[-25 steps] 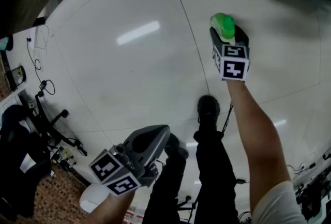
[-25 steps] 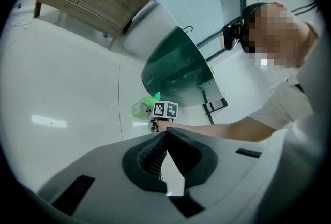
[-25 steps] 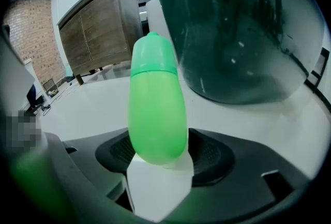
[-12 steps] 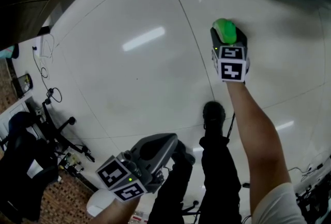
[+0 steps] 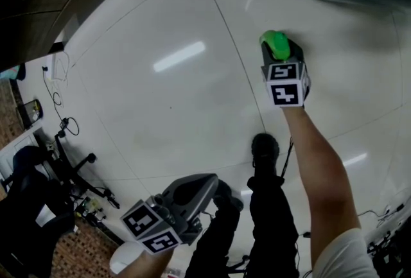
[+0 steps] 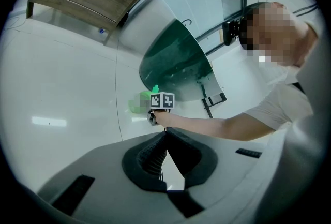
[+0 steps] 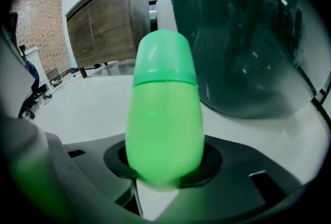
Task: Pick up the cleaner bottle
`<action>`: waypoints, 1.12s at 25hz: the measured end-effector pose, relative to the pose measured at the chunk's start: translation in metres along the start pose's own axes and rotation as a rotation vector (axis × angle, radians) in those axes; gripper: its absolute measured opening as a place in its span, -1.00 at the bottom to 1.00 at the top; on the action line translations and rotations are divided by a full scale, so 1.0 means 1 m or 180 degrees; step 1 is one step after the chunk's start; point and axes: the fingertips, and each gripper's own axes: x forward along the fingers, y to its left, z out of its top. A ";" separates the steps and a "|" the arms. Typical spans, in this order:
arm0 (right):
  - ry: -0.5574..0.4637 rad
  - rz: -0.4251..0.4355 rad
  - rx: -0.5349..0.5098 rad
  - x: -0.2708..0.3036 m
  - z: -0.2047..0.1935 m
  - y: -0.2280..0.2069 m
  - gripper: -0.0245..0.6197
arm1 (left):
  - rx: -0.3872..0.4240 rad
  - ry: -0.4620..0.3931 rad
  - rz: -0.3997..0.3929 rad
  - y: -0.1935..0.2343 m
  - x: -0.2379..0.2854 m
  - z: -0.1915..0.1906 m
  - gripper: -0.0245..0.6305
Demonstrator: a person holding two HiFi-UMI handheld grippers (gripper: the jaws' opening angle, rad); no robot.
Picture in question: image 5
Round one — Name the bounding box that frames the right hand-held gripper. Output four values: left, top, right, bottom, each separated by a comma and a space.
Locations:
260, 40, 311, 108

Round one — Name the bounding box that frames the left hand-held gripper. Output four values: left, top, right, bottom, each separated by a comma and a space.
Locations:
120, 173, 220, 255

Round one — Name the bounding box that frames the green plastic bottle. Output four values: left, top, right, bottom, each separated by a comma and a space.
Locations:
258, 30, 292, 63

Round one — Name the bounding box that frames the person's left forearm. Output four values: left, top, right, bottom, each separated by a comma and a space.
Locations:
128, 249, 176, 278

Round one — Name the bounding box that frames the person's right forearm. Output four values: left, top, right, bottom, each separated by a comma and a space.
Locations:
281, 106, 362, 268

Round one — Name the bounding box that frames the person's left black shoe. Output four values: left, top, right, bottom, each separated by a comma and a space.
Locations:
213, 178, 245, 213

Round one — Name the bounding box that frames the person's black shoe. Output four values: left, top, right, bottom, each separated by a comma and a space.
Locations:
251, 133, 280, 170
213, 178, 245, 213

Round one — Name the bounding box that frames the person's left trouser leg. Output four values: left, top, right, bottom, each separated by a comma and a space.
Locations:
184, 205, 241, 278

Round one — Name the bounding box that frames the person's trouser leg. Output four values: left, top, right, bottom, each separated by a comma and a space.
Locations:
246, 167, 300, 278
184, 205, 241, 278

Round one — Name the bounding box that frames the person's right black shoe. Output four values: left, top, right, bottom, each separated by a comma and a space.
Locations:
251, 133, 280, 170

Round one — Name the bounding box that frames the person's right trouser leg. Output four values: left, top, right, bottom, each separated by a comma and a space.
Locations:
246, 167, 300, 278

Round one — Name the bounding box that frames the black office chair white label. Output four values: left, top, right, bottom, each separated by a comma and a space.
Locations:
0, 134, 121, 278

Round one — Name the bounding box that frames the person's white shirt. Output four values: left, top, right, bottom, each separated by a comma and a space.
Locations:
313, 227, 381, 278

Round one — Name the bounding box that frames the white desk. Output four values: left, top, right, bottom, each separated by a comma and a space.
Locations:
0, 127, 62, 184

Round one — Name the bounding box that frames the white power strip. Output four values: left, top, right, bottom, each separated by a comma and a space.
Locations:
44, 51, 70, 82

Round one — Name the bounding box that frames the teal and black backpack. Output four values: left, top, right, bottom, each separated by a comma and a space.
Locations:
0, 62, 27, 82

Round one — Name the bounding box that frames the black power adapter with cable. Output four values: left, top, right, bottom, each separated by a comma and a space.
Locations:
356, 204, 406, 229
42, 65, 80, 138

